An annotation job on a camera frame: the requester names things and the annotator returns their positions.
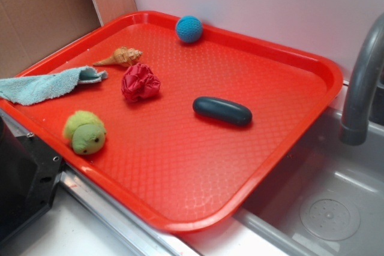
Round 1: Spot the dark green plastic pickle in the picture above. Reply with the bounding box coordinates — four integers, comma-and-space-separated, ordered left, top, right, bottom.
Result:
192, 96, 253, 127

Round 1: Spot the green plush turtle toy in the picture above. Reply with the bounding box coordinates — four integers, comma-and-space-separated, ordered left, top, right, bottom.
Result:
62, 110, 107, 155

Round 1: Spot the crumpled red cloth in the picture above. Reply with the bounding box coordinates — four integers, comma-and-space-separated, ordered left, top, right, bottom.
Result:
121, 63, 161, 103

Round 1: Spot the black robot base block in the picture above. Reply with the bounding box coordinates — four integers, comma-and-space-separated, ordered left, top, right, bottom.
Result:
1, 119, 63, 245

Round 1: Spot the grey plastic faucet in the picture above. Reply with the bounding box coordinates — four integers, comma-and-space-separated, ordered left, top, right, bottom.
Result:
339, 15, 383, 146

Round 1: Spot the blue crocheted ball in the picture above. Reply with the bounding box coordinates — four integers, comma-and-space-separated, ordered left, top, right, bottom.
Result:
175, 16, 203, 43

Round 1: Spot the brown cardboard panel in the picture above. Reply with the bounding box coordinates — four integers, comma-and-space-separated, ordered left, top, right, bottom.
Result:
1, 0, 136, 78

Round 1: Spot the light blue towel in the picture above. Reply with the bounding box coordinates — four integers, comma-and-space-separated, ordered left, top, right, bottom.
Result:
1, 66, 108, 106

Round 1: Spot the tan spiral seashell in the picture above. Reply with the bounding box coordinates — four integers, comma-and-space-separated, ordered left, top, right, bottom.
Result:
93, 46, 143, 67

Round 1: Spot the red plastic tray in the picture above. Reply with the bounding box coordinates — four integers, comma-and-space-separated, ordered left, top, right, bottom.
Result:
1, 11, 343, 233

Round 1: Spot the grey plastic sink basin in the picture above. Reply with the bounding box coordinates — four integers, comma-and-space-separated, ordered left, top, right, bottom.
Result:
184, 109, 383, 255

